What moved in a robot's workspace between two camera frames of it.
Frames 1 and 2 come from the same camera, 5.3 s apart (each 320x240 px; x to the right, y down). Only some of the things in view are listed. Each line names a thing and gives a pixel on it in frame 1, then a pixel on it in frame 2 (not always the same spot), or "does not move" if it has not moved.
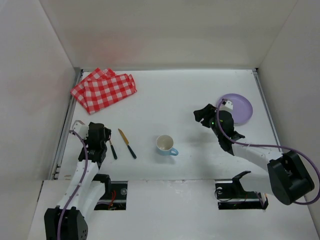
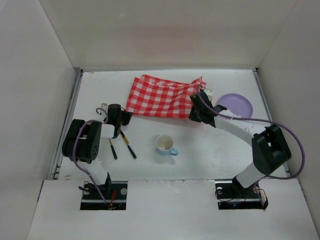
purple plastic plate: (242, 109) does not move
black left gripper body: (105, 133) to (125, 117)
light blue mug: (164, 144) does not move
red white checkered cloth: (102, 87) to (151, 96)
